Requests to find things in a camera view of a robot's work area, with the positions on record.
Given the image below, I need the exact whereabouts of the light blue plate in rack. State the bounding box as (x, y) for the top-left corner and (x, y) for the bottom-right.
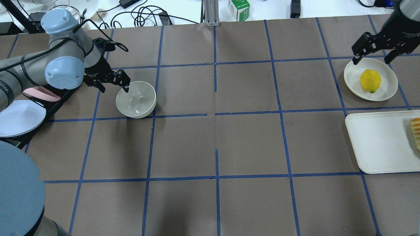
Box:
(0, 100), (46, 138)

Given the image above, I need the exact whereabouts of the cream round plate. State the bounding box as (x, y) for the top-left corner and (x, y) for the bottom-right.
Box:
(344, 58), (398, 101)

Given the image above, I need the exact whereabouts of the white rectangular tray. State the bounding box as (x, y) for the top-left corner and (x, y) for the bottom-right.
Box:
(345, 110), (420, 174)

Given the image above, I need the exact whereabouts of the pink plate in rack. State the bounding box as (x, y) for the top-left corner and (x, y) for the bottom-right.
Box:
(23, 86), (61, 102)

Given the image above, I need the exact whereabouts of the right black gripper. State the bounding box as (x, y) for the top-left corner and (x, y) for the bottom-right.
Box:
(351, 13), (420, 65)

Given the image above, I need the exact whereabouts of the white ceramic bowl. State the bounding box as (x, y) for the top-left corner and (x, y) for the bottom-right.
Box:
(115, 81), (157, 119)

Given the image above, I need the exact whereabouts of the yellow lemon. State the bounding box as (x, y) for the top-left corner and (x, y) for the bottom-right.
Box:
(360, 69), (382, 93)

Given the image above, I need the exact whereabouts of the black power adapter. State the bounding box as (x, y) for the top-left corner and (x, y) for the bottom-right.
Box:
(290, 0), (301, 18)

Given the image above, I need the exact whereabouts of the black dish rack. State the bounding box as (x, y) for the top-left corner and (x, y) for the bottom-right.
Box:
(0, 86), (77, 149)

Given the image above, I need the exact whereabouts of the green white carton box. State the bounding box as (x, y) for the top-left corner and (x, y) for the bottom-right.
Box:
(228, 0), (250, 21)

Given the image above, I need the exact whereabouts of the aluminium frame post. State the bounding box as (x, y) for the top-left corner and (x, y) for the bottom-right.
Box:
(201, 0), (220, 27)

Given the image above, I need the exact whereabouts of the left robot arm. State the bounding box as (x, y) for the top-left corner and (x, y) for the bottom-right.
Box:
(1, 9), (130, 236)

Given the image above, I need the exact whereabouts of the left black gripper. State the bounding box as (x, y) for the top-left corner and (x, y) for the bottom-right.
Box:
(83, 56), (131, 93)

